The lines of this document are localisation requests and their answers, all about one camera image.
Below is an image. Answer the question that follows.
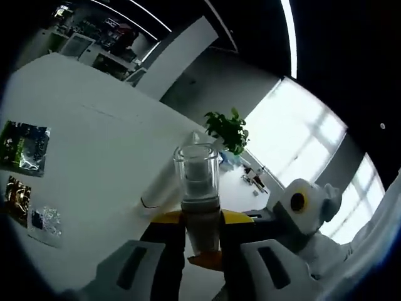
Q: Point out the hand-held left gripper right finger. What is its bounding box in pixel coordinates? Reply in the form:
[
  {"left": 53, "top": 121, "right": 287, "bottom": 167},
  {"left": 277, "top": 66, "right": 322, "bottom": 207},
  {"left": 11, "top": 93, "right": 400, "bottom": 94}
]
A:
[{"left": 220, "top": 210, "right": 324, "bottom": 301}]

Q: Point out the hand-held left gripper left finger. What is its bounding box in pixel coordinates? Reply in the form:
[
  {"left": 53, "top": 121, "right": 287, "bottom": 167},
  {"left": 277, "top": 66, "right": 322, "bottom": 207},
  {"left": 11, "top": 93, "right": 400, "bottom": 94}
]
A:
[{"left": 61, "top": 211, "right": 189, "bottom": 301}]

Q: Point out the white skincare tube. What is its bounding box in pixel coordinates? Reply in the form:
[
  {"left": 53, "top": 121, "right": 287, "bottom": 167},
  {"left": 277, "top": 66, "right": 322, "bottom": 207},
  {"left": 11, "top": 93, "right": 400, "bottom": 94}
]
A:
[{"left": 139, "top": 130, "right": 206, "bottom": 218}]

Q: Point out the clear skincare sachet black label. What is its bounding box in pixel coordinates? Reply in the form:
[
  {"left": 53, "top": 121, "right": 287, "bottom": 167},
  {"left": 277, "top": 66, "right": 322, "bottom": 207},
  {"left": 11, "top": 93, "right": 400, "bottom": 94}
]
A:
[{"left": 27, "top": 205, "right": 63, "bottom": 249}]

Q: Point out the gold foil skincare sachet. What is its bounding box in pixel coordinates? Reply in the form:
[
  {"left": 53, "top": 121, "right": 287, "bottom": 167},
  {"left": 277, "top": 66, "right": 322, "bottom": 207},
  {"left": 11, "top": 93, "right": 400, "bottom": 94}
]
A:
[{"left": 4, "top": 175, "right": 33, "bottom": 229}]

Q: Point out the green silver skincare pouch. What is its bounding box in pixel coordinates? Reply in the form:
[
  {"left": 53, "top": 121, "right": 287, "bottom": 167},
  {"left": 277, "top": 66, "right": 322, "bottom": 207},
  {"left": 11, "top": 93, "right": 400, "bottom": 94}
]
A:
[{"left": 0, "top": 120, "right": 52, "bottom": 178}]

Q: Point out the clutter of small items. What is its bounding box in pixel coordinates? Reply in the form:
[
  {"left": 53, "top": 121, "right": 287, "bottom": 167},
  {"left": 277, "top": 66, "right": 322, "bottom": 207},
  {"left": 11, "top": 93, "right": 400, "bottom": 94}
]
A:
[{"left": 240, "top": 162, "right": 271, "bottom": 198}]

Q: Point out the blue plastic bag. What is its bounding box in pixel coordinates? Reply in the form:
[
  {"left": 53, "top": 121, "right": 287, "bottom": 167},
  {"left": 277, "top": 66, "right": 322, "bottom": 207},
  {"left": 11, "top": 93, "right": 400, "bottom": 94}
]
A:
[{"left": 218, "top": 149, "right": 242, "bottom": 167}]

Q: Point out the large window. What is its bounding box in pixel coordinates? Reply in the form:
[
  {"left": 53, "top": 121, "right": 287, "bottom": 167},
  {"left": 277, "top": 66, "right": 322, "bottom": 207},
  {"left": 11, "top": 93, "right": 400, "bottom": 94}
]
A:
[{"left": 244, "top": 77, "right": 387, "bottom": 246}]

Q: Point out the potted green plant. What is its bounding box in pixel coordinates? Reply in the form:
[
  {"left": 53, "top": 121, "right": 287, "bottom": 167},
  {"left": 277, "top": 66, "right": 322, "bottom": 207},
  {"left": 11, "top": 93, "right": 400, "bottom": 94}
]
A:
[{"left": 203, "top": 107, "right": 251, "bottom": 157}]

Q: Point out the long ceiling light strip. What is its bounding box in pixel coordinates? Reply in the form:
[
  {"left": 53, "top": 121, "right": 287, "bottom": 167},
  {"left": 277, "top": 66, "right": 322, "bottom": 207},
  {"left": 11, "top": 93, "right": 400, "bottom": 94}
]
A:
[
  {"left": 279, "top": 0, "right": 298, "bottom": 80},
  {"left": 127, "top": 0, "right": 172, "bottom": 33}
]

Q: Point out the white office chair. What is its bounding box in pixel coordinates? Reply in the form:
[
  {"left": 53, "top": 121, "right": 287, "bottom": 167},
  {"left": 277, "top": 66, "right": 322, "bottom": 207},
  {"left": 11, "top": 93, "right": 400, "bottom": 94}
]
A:
[{"left": 61, "top": 32, "right": 95, "bottom": 61}]

